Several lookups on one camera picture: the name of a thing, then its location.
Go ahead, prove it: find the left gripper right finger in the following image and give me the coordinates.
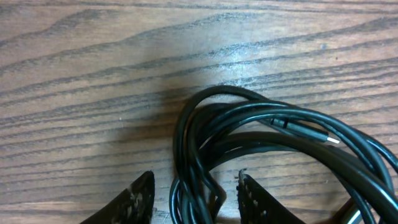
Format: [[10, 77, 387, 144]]
[[237, 170, 304, 224]]

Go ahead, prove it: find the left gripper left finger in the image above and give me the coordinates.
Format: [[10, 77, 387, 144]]
[[81, 171, 155, 224]]

